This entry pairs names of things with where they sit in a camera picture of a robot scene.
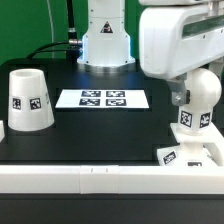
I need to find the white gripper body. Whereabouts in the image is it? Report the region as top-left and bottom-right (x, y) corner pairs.
(139, 4), (224, 79)

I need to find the white lamp shade cone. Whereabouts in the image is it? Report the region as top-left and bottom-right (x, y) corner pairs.
(8, 69), (54, 132)

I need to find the black cable with connector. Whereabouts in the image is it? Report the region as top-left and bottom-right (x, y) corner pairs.
(26, 0), (84, 60)

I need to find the thin grey cable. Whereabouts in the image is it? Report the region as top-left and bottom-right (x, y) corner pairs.
(46, 0), (56, 59)

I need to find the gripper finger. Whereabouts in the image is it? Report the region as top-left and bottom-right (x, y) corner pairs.
(167, 74), (190, 106)
(209, 61), (224, 79)

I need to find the white lamp bulb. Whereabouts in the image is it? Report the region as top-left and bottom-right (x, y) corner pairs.
(178, 68), (222, 135)

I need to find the white front wall bar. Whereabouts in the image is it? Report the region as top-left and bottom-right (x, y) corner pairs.
(0, 165), (224, 194)

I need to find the white marker sheet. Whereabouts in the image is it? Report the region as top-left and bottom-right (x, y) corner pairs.
(56, 89), (149, 109)

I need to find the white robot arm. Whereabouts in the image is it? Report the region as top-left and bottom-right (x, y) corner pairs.
(78, 0), (224, 80)

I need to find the white lamp base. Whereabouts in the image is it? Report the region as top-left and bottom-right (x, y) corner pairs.
(157, 123), (224, 168)

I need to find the white left wall block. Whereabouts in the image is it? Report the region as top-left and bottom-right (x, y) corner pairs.
(0, 120), (5, 142)

